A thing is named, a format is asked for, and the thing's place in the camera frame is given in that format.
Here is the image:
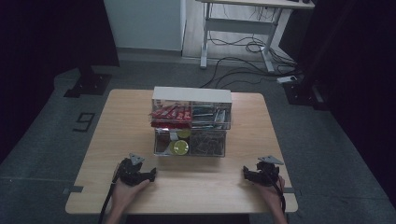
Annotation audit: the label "white cabinet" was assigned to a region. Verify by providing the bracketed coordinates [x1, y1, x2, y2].
[103, 0, 187, 52]

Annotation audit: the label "grey tape strip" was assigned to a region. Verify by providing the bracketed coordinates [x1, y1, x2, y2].
[62, 185, 85, 196]
[283, 187, 303, 197]

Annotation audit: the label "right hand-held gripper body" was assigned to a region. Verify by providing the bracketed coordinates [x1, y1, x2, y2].
[247, 155, 285, 188]

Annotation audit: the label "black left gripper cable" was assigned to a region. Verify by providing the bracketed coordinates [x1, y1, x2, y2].
[98, 162, 121, 224]

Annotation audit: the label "person's right hand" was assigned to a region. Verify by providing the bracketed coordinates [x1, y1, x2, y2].
[252, 175, 286, 210]

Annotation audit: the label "stack of dark silver packets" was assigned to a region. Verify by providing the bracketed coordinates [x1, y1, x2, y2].
[191, 105, 231, 129]

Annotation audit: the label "white power strip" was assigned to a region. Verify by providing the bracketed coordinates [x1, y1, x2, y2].
[276, 75, 298, 85]

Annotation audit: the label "black stand base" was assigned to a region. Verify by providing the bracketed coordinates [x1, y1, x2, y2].
[63, 65, 113, 99]

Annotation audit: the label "large yellow lid round tin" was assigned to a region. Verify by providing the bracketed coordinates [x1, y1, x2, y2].
[169, 139, 190, 156]

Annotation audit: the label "clear drawer organizer white top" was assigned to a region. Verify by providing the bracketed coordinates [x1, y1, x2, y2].
[150, 86, 233, 159]

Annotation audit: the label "black equipment stand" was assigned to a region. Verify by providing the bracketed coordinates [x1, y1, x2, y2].
[282, 46, 331, 111]

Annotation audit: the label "person's left hand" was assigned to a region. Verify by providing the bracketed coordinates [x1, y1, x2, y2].
[111, 178, 151, 210]

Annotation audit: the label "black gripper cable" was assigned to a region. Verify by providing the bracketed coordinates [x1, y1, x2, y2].
[270, 174, 288, 216]
[98, 162, 121, 224]

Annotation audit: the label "dark curtain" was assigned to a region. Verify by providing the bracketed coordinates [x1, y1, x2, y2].
[278, 0, 396, 208]
[0, 0, 120, 164]

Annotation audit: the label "black floor cables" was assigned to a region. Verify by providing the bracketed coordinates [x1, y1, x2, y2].
[199, 29, 302, 90]

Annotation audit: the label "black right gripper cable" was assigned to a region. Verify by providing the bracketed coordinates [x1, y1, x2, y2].
[270, 174, 288, 216]

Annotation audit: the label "white frame desk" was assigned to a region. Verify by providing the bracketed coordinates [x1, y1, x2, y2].
[195, 0, 316, 74]

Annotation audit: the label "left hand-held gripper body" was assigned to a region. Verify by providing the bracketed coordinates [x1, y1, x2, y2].
[117, 152, 151, 188]

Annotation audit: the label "stack of red packets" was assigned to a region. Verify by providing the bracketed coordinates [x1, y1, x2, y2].
[149, 104, 192, 129]

